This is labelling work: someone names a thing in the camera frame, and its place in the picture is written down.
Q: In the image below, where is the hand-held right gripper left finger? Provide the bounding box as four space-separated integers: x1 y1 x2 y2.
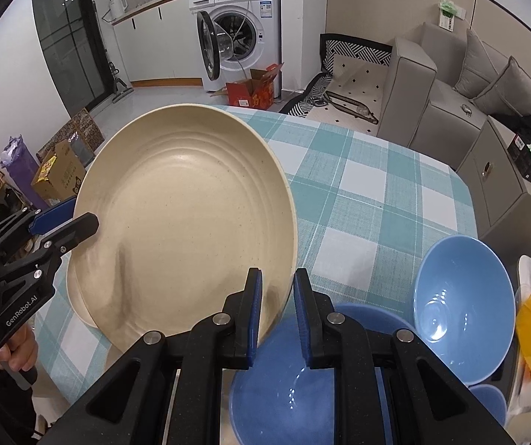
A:
38 268 263 445

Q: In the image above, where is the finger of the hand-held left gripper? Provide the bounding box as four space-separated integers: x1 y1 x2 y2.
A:
0 212 100 288
0 197 78 253

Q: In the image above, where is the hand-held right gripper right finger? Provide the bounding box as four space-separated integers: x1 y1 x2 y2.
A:
293 268 519 445

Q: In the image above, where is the blue bowl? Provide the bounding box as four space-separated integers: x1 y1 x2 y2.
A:
468 384 508 428
413 235 517 386
227 303 417 445

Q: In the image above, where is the beige plate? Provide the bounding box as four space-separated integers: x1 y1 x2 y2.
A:
66 260 122 350
67 104 299 352

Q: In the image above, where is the person's left hand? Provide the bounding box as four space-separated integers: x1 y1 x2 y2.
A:
0 322 39 374

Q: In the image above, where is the brown cardboard box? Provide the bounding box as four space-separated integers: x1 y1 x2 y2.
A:
31 139 87 205

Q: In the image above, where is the purple bag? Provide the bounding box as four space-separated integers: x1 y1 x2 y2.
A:
0 135 50 209

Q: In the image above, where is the brown patterned cardboard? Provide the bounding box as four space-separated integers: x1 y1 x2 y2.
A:
38 108 105 158

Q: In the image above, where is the teal checkered tablecloth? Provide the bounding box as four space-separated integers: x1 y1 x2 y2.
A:
33 104 479 427

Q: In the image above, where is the white floor mop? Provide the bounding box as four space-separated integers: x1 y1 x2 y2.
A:
101 23 134 103

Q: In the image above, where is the dark glass door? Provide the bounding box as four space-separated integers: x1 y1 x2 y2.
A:
31 0 108 116

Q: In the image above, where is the white counter cabinet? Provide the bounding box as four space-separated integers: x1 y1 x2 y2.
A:
108 0 203 88

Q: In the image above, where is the red cardboard box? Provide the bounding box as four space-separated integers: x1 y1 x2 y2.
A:
210 62 285 111

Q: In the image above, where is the grey side cabinet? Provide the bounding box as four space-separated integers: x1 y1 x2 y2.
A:
455 116 531 270

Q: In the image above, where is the black white patterned mat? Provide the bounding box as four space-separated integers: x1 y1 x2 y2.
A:
278 33 393 137

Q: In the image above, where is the grey sofa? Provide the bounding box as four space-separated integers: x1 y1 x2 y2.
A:
377 21 531 170

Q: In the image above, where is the white washing machine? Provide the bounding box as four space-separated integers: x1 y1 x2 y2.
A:
188 0 283 92

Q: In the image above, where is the grey cushion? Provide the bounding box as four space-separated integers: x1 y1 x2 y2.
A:
453 29 512 98
473 56 531 119

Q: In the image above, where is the dark looped strap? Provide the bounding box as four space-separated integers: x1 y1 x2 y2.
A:
309 92 380 123

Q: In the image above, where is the green white wall device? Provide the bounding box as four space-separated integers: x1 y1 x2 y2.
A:
437 0 462 32

